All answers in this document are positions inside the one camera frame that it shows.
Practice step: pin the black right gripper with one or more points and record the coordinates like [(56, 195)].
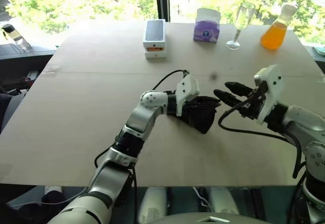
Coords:
[(254, 104)]

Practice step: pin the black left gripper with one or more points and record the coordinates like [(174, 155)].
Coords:
[(190, 109)]

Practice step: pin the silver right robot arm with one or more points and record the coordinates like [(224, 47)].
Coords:
[(302, 118)]

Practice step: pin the purple tissue box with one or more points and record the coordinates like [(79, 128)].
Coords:
[(206, 29)]

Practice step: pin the flask with orange liquid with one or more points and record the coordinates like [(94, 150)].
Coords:
[(274, 36)]

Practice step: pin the flat white box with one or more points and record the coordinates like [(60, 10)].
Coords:
[(155, 55)]

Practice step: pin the clear champagne glass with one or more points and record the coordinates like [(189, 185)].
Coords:
[(241, 18)]

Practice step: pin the white phone box black print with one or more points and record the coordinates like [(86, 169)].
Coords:
[(155, 31)]

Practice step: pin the white rounded robot leg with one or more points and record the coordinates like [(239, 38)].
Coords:
[(153, 203), (223, 201)]

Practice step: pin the grey robot torso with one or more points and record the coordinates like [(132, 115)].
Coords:
[(210, 217)]

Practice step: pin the black and white shoe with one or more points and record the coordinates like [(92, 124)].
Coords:
[(53, 196)]

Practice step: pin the black window sill ledge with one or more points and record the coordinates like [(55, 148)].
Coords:
[(23, 59)]

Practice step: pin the clear bottle black cap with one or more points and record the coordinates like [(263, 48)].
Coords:
[(17, 37)]

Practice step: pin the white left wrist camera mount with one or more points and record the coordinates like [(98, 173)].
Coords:
[(186, 89)]

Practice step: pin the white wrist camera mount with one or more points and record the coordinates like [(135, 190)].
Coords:
[(273, 87), (186, 89)]

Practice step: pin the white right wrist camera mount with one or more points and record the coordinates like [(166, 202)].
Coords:
[(273, 87)]

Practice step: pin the black window post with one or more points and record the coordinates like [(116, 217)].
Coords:
[(162, 0)]

